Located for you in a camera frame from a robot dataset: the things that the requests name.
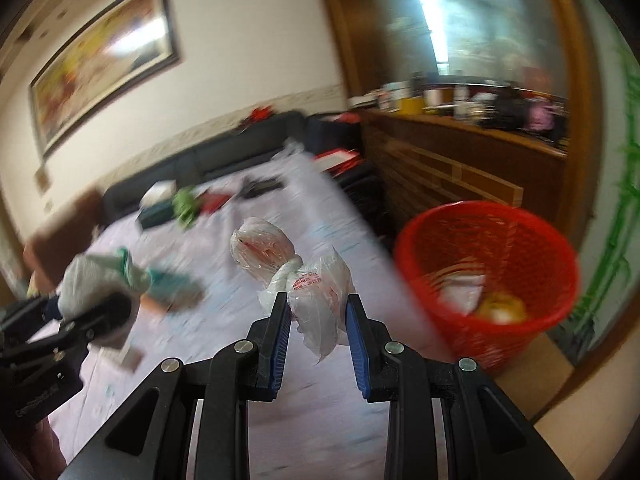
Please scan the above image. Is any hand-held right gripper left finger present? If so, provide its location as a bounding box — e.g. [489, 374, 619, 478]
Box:
[60, 291, 293, 480]

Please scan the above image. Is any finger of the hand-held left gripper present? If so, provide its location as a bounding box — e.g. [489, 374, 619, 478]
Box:
[57, 287, 138, 351]

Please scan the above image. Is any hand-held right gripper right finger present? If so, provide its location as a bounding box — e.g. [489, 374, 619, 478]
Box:
[346, 292, 576, 480]

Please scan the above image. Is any white green wrapper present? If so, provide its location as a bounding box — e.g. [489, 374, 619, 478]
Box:
[57, 247, 153, 321]

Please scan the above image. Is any clear knotted plastic bag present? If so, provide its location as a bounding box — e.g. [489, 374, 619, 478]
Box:
[230, 216, 358, 366]

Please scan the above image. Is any red mesh basket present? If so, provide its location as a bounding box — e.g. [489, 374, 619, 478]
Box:
[394, 201, 581, 375]

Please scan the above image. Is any person's left forearm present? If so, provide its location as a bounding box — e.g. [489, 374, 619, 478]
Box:
[27, 407, 68, 471]

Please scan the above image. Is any small white box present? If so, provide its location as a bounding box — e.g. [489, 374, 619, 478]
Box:
[100, 342, 146, 373]

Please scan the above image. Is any teal orange box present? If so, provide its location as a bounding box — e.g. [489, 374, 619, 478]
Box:
[145, 267, 207, 313]

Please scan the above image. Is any brown chair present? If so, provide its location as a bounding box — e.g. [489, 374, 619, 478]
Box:
[22, 187, 108, 291]

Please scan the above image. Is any dark green tissue box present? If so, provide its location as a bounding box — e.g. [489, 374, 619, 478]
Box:
[136, 182, 178, 228]

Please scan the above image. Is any white packet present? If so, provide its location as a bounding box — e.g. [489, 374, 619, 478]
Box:
[437, 270, 488, 316]

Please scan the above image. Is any yellow round object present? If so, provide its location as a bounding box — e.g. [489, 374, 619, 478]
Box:
[475, 294, 528, 325]

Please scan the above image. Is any red pouch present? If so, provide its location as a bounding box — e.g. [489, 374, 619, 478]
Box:
[197, 191, 233, 213]

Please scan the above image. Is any black case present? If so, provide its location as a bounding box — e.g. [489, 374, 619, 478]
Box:
[239, 176, 283, 200]

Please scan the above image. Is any red white flat box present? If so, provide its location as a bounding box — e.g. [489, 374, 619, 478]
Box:
[312, 147, 366, 176]

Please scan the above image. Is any black sofa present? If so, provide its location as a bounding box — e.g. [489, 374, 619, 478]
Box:
[102, 110, 366, 221]

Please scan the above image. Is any wooden partition cabinet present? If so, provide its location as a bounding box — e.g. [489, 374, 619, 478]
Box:
[345, 105, 571, 271]

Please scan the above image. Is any black bag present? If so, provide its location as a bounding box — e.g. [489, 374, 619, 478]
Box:
[306, 114, 363, 153]

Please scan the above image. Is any red cloth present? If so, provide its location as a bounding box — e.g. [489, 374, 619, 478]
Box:
[240, 106, 276, 126]

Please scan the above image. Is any framed painting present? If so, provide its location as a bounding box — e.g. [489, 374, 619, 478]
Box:
[27, 0, 181, 161]

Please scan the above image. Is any black handbag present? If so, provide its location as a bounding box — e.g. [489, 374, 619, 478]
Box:
[492, 85, 531, 131]

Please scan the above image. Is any pink cloth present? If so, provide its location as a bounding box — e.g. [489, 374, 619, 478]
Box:
[527, 97, 556, 133]

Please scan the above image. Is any etched glass panel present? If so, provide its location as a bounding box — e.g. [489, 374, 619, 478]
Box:
[360, 0, 571, 111]

